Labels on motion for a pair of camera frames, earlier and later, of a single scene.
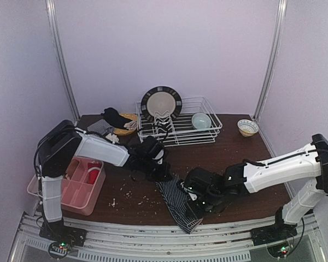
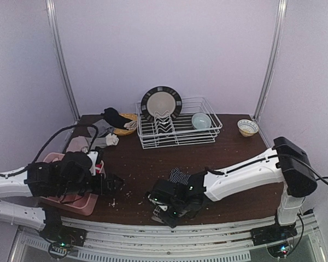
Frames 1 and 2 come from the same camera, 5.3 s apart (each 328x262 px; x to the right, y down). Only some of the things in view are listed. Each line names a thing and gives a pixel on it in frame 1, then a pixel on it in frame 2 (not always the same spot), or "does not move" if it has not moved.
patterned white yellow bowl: [247, 127] does not move
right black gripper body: [193, 207] to [164, 214]
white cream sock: [131, 125] does not move
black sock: [112, 116] does not move
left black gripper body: [158, 172] to [104, 184]
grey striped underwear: [101, 126] does not move
